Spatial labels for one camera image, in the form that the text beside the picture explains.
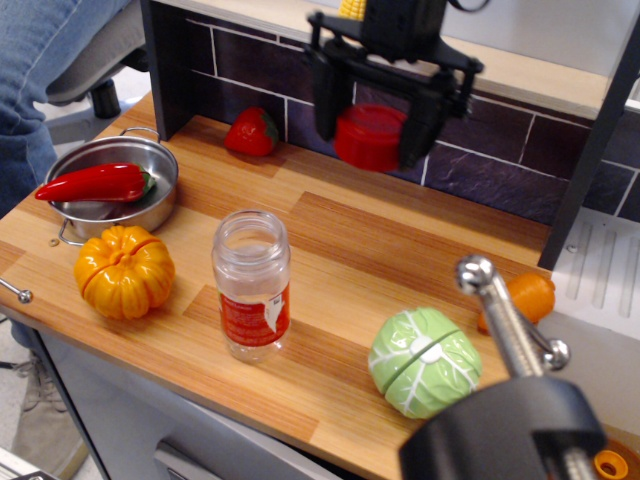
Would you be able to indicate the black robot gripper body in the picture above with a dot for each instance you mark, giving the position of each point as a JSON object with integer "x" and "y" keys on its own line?
{"x": 396, "y": 31}

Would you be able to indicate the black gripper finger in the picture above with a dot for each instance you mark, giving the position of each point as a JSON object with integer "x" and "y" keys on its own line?
{"x": 332, "y": 90}
{"x": 430, "y": 104}

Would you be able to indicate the red plastic cap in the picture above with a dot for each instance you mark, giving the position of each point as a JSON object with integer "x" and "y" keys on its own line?
{"x": 368, "y": 136}

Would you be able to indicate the yellow toy corn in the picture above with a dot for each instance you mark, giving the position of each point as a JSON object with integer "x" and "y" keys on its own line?
{"x": 352, "y": 9}

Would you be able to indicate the red toy strawberry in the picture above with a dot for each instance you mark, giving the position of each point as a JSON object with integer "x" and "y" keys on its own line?
{"x": 253, "y": 133}

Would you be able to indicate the clear plastic jar red label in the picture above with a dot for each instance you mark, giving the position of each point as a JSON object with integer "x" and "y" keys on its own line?
{"x": 251, "y": 261}

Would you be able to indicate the stainless steel pot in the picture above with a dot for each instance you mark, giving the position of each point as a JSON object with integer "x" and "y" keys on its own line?
{"x": 85, "y": 219}

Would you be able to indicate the grey office chair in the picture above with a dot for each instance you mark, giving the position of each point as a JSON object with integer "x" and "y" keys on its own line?
{"x": 119, "y": 44}

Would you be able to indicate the orange toy carrot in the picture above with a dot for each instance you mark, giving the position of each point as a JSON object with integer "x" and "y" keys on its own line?
{"x": 533, "y": 295}

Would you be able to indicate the red toy chili pepper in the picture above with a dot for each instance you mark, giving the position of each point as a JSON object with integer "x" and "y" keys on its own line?
{"x": 112, "y": 182}

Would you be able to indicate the white toy sink drainer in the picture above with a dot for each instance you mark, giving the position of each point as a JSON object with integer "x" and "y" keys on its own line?
{"x": 597, "y": 273}

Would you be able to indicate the green toy cabbage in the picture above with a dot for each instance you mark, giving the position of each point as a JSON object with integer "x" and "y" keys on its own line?
{"x": 422, "y": 363}

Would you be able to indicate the orange toy pumpkin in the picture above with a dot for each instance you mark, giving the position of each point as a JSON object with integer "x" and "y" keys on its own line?
{"x": 125, "y": 272}

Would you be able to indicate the person leg in jeans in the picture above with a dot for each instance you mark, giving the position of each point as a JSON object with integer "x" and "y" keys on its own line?
{"x": 39, "y": 41}

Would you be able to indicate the black clamp with metal screw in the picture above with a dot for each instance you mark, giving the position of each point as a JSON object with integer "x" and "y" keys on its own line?
{"x": 531, "y": 426}

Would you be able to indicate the metal knob rod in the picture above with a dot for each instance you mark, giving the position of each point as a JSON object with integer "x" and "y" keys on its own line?
{"x": 24, "y": 296}

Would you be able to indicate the grey shoe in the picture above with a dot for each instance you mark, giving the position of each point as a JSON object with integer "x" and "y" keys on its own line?
{"x": 46, "y": 435}

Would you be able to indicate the grey drawer handle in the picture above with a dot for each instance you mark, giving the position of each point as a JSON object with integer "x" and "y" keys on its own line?
{"x": 173, "y": 464}

